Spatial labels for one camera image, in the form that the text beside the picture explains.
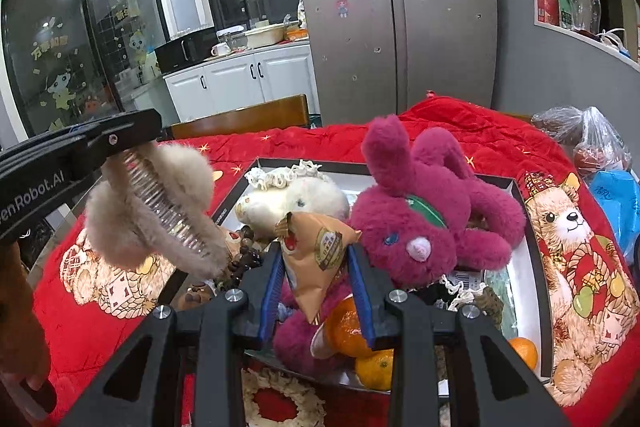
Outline person's left hand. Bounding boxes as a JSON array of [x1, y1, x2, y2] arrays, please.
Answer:
[[0, 241, 51, 390]]

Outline clear plastic bag dark contents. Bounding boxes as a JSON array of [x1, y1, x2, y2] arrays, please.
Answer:
[[532, 107, 633, 172]]

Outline white food container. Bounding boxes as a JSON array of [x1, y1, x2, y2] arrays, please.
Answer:
[[245, 26, 283, 48]]

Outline brown triangular snack packet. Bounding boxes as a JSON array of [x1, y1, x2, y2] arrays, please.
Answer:
[[275, 211, 362, 325]]

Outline blue plastic bag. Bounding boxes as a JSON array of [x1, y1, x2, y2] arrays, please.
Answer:
[[590, 169, 640, 258]]

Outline dark bead bracelet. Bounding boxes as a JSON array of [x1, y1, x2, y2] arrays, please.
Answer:
[[220, 229, 266, 278]]

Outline orange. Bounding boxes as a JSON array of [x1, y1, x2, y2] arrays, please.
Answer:
[[507, 337, 539, 370], [356, 349, 396, 392], [325, 297, 381, 358]]

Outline black tray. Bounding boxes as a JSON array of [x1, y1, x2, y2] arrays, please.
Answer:
[[172, 157, 557, 408]]

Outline brown scrunchie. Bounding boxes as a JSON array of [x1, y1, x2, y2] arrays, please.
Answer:
[[470, 287, 506, 324]]

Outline beige fluffy hair clip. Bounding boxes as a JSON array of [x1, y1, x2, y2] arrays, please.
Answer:
[[84, 142, 231, 280]]

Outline magenta plush rabbit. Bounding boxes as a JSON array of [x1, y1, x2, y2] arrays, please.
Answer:
[[272, 114, 528, 375]]

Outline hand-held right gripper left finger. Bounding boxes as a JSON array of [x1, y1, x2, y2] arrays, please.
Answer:
[[60, 242, 286, 427]]

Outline white plush toy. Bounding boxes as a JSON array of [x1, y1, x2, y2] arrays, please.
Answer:
[[234, 159, 351, 240]]

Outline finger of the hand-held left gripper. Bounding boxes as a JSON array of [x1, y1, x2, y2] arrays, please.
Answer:
[[82, 109, 164, 164], [30, 109, 151, 152]]

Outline red printed blanket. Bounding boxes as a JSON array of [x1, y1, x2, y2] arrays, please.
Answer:
[[20, 96, 640, 427]]

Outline brown bear hair tie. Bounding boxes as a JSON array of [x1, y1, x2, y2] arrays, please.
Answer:
[[177, 284, 218, 313]]

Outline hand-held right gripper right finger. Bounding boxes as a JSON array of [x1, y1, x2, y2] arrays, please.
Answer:
[[347, 244, 573, 427]]

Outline silver refrigerator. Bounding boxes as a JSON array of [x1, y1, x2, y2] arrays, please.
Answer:
[[286, 0, 498, 128]]

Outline black microwave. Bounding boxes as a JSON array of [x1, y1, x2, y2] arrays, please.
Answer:
[[155, 27, 217, 75]]

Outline glass sliding door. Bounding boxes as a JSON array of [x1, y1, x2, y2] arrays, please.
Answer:
[[0, 0, 171, 140]]

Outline white kitchen cabinet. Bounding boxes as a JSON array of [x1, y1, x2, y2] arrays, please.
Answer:
[[164, 44, 321, 122]]

